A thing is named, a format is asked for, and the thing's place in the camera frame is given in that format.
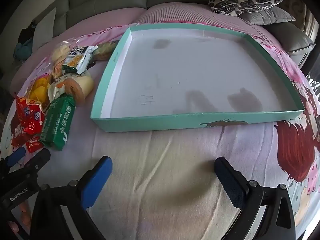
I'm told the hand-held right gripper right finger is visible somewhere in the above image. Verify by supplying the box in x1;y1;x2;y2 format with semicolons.
214;157;297;240

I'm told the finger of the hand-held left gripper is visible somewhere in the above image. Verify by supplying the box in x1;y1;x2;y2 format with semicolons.
9;149;51;180
5;146;27;167

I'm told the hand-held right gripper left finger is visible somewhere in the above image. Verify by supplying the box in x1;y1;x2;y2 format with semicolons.
29;156;113;240

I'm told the small red snack packet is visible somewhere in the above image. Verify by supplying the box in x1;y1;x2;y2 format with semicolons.
25;136;44;154

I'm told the red white snack packet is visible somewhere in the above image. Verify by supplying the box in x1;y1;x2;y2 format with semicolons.
15;96;47;135

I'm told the yellow snack packet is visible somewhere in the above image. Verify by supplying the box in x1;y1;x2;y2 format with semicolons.
26;76;54;105

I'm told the white green snack packet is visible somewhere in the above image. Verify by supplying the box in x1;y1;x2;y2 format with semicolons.
62;45;98;75

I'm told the teal cardboard box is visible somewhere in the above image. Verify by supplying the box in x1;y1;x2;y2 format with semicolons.
90;23;305;133

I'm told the person's left hand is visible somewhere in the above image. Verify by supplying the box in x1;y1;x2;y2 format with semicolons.
7;201;34;234

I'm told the dark red snack packet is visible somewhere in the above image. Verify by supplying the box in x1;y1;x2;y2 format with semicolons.
11;125;30;147

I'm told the pink printed blanket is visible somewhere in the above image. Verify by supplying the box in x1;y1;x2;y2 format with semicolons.
0;24;320;240

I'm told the white orange-print snack packet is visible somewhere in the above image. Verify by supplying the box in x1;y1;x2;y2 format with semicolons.
47;76;73;103

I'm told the teal cloth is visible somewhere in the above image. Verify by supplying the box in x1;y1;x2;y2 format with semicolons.
14;39;33;60

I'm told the bun in clear packet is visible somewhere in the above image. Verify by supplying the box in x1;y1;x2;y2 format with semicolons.
51;38;75;63

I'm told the dark bag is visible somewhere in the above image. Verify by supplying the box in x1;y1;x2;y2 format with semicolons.
19;21;35;45

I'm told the light grey pillow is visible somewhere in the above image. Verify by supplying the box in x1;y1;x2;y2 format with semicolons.
32;7;57;53

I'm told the green-edged biscuit packet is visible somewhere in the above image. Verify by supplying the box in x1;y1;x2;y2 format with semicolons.
91;40;120;62

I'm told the grey sofa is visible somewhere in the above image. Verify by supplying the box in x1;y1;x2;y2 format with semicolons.
0;0;317;63

